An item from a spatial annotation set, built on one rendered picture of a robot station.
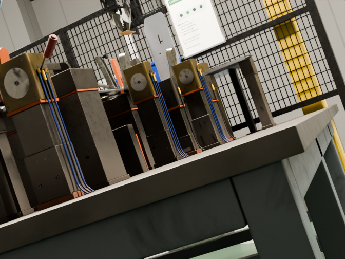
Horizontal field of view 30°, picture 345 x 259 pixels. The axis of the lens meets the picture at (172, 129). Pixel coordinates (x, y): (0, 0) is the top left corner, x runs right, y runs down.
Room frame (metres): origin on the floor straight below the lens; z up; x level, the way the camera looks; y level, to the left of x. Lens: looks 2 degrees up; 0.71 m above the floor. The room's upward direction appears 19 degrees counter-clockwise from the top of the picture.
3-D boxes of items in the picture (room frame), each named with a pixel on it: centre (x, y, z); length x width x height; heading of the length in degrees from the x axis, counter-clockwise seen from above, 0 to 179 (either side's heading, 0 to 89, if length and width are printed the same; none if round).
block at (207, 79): (2.58, -0.18, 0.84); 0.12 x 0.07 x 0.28; 66
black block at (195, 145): (2.34, -0.05, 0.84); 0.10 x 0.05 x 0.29; 66
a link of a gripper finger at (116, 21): (2.57, 0.07, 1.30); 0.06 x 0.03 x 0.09; 156
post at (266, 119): (2.58, -0.37, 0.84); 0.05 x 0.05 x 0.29; 66
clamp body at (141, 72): (2.14, 0.03, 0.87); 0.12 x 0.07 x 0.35; 66
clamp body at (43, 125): (1.55, 0.29, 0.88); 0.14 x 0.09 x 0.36; 66
